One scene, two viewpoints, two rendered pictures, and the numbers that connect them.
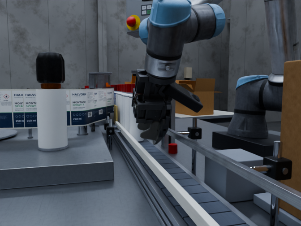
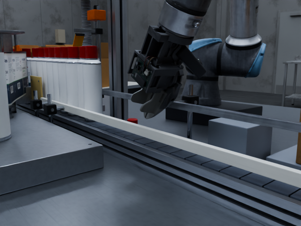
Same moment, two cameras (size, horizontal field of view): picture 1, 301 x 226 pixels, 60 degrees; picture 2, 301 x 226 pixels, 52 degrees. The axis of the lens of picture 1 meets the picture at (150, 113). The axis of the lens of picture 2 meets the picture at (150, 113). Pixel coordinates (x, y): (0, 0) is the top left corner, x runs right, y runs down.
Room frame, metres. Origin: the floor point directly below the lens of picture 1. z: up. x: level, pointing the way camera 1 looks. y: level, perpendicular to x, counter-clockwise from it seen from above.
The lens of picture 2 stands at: (0.07, 0.27, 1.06)
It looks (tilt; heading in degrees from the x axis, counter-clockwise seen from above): 11 degrees down; 335
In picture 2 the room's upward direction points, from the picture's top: straight up
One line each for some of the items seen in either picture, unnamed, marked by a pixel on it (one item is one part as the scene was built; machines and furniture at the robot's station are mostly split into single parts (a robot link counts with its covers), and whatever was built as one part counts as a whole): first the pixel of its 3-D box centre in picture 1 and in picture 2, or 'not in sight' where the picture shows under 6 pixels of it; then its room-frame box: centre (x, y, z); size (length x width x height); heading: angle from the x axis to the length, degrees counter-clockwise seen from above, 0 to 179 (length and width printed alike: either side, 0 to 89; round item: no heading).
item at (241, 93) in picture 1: (253, 93); (205, 57); (1.01, -0.40, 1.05); 0.13 x 0.12 x 0.14; 40
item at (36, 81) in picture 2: (115, 114); (36, 89); (1.25, 0.17, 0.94); 0.10 x 0.01 x 0.09; 14
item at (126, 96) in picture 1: (130, 110); (75, 81); (1.01, 0.08, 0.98); 0.05 x 0.05 x 0.20
